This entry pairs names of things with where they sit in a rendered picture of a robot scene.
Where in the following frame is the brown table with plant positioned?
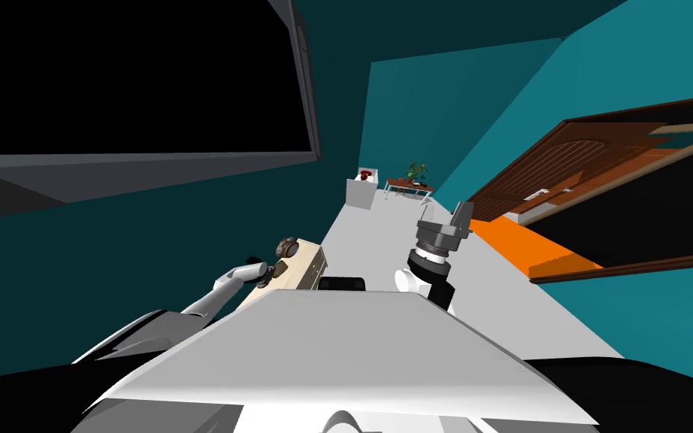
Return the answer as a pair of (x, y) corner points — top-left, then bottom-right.
(383, 162), (436, 203)

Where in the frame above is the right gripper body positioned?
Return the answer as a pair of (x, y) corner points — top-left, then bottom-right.
(415, 219), (467, 255)

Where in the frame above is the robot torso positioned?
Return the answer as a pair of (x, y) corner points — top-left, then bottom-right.
(71, 276), (601, 433)

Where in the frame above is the beige wooden dresser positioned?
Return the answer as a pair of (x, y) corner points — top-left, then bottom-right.
(237, 238), (329, 309)

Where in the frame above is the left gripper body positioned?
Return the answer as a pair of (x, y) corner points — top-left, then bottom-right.
(257, 259), (290, 289)

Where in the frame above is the brown wooden door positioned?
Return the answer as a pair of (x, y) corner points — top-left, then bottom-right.
(468, 120), (670, 224)

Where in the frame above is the white cabinet with red vase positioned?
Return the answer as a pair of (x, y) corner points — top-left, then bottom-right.
(346, 168), (380, 211)

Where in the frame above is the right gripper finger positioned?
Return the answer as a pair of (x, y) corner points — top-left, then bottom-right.
(449, 201), (476, 243)

